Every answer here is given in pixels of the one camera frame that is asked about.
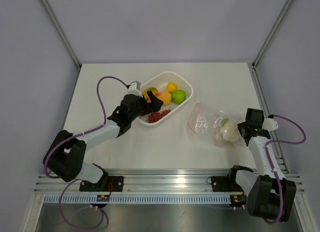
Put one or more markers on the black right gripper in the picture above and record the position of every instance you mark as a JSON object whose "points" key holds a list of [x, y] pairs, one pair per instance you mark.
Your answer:
{"points": [[240, 126]]}

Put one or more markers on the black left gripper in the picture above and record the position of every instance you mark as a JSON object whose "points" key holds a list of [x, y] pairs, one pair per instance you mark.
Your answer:
{"points": [[155, 104]]}

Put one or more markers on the fake orange fruit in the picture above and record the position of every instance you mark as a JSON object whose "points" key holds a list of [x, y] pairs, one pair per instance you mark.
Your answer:
{"points": [[165, 97]]}

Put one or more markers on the fake red grapes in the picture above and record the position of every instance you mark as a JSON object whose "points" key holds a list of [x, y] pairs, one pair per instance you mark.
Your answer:
{"points": [[156, 116]]}

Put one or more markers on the white perforated plastic basket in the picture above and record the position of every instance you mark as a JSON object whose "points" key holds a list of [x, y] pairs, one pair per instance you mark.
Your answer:
{"points": [[158, 84]]}

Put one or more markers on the fake yellow pear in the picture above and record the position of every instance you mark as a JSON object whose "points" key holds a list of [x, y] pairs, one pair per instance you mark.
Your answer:
{"points": [[171, 87]]}

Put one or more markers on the fake green apple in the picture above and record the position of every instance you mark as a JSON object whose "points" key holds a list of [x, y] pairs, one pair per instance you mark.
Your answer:
{"points": [[178, 96]]}

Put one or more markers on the clear zip top bag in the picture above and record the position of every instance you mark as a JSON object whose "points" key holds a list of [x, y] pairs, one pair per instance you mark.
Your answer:
{"points": [[205, 121]]}

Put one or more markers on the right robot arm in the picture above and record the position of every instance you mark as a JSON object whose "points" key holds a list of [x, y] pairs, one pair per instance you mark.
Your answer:
{"points": [[270, 195]]}

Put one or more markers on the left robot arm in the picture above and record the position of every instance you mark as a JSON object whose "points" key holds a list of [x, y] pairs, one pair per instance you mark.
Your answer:
{"points": [[65, 158]]}

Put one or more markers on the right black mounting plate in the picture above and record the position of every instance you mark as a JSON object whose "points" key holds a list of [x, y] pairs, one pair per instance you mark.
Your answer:
{"points": [[222, 183]]}

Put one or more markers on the black mounting plate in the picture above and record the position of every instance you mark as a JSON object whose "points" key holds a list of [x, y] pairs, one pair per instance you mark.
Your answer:
{"points": [[105, 184], [222, 183]]}

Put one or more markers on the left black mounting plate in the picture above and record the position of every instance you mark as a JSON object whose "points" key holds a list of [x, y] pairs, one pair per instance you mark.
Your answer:
{"points": [[105, 184]]}

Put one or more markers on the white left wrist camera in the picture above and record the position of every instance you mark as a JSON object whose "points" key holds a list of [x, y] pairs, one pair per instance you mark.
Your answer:
{"points": [[134, 88]]}

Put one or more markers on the right aluminium frame post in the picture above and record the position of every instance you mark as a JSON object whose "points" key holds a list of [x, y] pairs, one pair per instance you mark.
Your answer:
{"points": [[272, 33]]}

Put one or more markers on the aluminium frame post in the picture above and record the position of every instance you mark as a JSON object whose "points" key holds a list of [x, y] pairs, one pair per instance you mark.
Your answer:
{"points": [[61, 34], [272, 33]]}

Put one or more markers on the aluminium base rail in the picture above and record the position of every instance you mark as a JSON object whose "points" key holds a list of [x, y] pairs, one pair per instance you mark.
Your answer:
{"points": [[158, 181]]}

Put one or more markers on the white slotted cable duct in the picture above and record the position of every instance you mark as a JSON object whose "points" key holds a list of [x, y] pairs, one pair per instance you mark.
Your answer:
{"points": [[138, 199]]}

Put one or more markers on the left aluminium frame post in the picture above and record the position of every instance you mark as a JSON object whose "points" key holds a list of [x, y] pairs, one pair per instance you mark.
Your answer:
{"points": [[61, 34]]}

